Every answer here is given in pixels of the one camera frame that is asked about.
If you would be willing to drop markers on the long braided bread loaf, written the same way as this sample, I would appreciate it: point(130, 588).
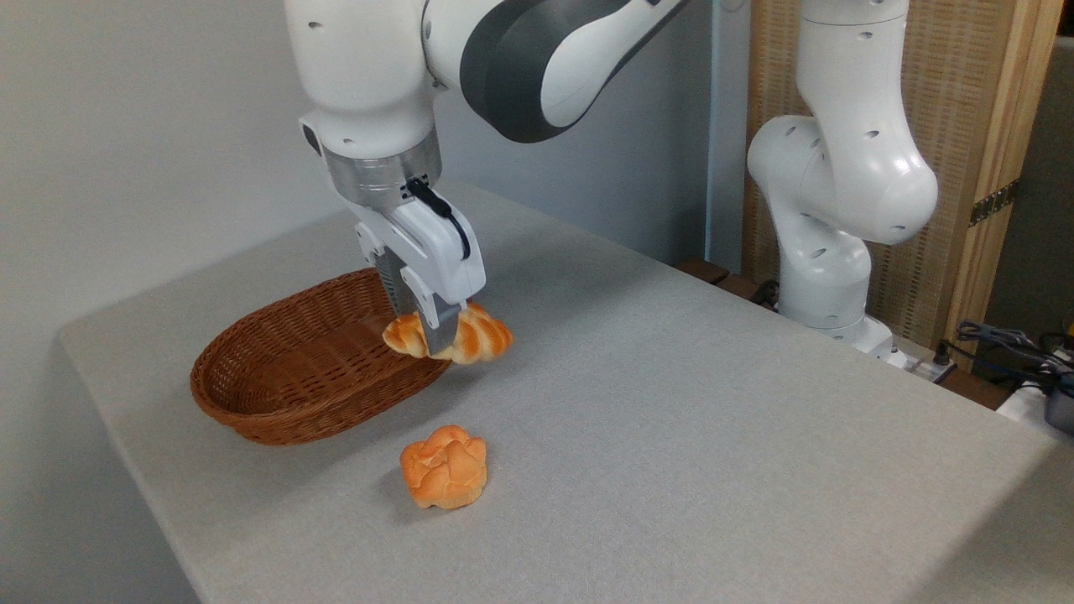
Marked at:
point(478, 340)

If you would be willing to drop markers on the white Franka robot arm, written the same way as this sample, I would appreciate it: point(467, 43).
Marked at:
point(361, 67)

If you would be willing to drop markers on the brown wicker oval basket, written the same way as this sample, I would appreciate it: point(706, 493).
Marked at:
point(285, 369)

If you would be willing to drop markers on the metal screen hinge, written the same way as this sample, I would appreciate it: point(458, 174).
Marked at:
point(994, 202)

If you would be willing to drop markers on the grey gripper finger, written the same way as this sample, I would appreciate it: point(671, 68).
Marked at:
point(394, 285)
point(442, 331)

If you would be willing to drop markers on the wooden woven folding screen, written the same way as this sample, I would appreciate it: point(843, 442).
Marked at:
point(965, 92)

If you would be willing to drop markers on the grey box device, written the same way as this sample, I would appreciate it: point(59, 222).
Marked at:
point(1060, 411)

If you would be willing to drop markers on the round orange bread roll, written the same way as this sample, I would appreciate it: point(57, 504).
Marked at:
point(443, 470)

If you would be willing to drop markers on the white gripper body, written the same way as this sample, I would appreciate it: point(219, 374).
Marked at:
point(436, 247)

